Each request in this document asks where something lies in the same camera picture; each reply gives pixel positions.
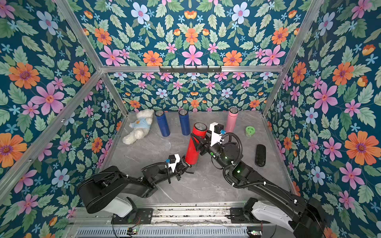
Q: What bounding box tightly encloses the green round lid container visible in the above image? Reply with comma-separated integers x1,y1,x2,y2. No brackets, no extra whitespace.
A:
245,126,256,137

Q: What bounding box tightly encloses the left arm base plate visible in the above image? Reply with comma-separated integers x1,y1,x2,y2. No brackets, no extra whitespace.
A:
111,208,153,225

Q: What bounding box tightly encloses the pink thermos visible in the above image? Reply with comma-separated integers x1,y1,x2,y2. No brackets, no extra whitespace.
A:
225,107,239,132

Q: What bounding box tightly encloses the white teddy bear toy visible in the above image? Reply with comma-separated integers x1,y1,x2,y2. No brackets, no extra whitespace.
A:
122,109,154,145

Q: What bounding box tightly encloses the black hook rail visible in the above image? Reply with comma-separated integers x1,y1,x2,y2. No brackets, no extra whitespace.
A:
159,66,222,74

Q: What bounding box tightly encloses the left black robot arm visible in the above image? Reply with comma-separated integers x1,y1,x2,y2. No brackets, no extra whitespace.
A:
77,162,189,218

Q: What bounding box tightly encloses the red thermos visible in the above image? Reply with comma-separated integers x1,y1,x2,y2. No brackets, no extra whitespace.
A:
185,122,207,166

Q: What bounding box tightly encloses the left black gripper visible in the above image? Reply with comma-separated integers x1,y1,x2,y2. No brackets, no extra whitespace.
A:
152,161,191,186

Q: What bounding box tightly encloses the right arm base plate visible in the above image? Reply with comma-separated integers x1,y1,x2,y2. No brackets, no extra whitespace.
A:
226,207,269,224

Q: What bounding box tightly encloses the blue thermos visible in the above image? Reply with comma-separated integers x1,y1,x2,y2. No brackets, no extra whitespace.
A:
155,110,170,137
178,109,191,136

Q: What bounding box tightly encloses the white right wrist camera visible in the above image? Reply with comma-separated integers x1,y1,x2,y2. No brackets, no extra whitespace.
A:
209,122,224,146

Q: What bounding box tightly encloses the black oval case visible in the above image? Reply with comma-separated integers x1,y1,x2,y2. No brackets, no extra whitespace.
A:
255,144,267,167

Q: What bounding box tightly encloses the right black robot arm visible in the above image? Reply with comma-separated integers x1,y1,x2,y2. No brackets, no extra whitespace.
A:
191,133,326,238

